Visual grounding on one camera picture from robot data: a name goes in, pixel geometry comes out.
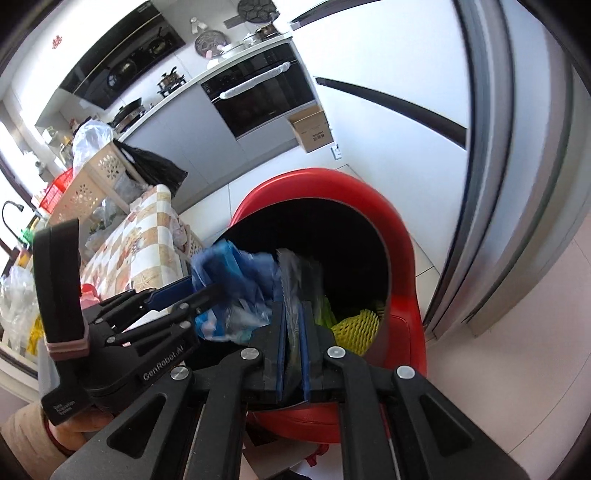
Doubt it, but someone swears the blue plastic bag trash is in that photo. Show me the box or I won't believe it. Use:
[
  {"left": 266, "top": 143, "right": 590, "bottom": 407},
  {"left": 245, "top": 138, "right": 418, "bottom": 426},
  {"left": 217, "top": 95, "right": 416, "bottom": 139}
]
[{"left": 191, "top": 240, "right": 283, "bottom": 344}]

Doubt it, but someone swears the black kitchen faucet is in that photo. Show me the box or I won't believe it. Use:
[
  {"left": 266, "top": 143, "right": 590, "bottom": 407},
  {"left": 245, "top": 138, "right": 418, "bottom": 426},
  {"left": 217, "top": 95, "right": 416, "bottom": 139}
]
[{"left": 0, "top": 202, "right": 32, "bottom": 248}]

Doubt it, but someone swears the red trash bin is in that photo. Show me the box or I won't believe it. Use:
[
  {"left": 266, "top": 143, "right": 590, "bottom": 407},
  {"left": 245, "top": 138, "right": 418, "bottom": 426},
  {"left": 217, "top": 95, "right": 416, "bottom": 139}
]
[{"left": 216, "top": 167, "right": 429, "bottom": 445}]

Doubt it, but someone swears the person's left hand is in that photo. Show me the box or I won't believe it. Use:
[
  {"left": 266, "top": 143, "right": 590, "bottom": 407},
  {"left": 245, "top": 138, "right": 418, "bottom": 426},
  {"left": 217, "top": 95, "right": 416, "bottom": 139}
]
[{"left": 44, "top": 409, "right": 113, "bottom": 456}]

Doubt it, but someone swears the checkered tablecloth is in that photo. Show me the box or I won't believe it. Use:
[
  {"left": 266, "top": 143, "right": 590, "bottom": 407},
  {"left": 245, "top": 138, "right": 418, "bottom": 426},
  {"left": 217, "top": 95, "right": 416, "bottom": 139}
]
[{"left": 80, "top": 184, "right": 204, "bottom": 300}]

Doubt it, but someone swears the crumpled clear plastic bag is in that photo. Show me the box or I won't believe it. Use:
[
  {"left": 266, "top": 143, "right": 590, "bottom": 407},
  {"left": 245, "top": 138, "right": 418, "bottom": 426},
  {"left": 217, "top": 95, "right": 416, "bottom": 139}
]
[{"left": 1, "top": 265, "right": 39, "bottom": 350}]

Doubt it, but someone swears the beige perforated storage rack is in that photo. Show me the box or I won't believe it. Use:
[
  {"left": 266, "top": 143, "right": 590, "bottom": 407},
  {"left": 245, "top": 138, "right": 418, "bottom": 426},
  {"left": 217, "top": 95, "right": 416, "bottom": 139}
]
[{"left": 48, "top": 141, "right": 147, "bottom": 226}]

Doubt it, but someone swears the yellow foam fruit net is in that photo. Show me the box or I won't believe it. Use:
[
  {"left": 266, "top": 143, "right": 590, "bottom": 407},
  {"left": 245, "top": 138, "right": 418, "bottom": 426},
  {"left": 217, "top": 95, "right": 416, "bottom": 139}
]
[{"left": 332, "top": 310, "right": 380, "bottom": 356}]

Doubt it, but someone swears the red plastic basket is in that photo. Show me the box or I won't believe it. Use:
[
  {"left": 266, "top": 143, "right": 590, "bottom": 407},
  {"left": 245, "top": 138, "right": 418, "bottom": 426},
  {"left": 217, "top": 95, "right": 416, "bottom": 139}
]
[{"left": 39, "top": 168, "right": 74, "bottom": 214}]

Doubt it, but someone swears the black plastic bag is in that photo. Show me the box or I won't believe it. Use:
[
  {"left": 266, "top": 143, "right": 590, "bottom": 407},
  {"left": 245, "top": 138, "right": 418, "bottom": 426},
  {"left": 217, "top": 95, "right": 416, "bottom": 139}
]
[{"left": 114, "top": 140, "right": 188, "bottom": 197}]

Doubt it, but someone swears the clear plastic bag on rack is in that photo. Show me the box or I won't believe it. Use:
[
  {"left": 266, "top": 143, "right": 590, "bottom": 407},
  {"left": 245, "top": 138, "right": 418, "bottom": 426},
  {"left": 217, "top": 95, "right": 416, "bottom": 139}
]
[{"left": 72, "top": 119, "right": 114, "bottom": 176}]

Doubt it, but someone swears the black wok on stove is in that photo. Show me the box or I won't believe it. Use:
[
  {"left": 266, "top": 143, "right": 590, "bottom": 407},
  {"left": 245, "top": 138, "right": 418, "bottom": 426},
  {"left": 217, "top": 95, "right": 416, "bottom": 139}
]
[{"left": 108, "top": 98, "right": 145, "bottom": 133}]

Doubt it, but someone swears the small pot on stove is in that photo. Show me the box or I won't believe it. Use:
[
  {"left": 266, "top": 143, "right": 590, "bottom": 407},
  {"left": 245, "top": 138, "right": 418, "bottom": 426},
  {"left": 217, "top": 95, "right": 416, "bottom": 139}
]
[{"left": 157, "top": 67, "right": 186, "bottom": 98}]

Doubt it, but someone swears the cardboard box on floor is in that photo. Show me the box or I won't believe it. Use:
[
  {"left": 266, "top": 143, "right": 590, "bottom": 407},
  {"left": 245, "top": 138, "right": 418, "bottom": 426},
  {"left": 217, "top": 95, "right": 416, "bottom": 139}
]
[{"left": 287, "top": 104, "right": 334, "bottom": 153}]

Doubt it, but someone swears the built-in black oven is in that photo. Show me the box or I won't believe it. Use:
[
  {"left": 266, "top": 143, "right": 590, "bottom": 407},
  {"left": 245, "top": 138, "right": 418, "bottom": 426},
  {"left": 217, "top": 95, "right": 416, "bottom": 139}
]
[{"left": 202, "top": 42, "right": 315, "bottom": 137}]

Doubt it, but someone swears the black range hood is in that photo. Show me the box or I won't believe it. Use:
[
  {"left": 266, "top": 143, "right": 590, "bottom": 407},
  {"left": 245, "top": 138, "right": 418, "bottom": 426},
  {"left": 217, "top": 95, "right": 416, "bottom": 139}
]
[{"left": 60, "top": 1, "right": 185, "bottom": 110}]

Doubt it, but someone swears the round decorative plate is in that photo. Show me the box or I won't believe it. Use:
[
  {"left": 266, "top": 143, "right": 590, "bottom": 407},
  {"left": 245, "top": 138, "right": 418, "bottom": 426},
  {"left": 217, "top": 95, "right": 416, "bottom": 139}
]
[{"left": 193, "top": 30, "right": 228, "bottom": 59}]

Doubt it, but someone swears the black round mold pan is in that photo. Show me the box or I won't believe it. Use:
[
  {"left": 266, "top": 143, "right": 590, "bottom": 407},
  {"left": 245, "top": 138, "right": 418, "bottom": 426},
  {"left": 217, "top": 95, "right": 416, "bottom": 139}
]
[{"left": 223, "top": 0, "right": 280, "bottom": 29}]

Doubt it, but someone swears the white refrigerator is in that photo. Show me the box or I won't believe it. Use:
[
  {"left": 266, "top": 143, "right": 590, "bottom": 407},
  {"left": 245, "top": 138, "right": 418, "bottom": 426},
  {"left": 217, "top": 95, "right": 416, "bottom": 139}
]
[{"left": 280, "top": 1, "right": 585, "bottom": 339}]

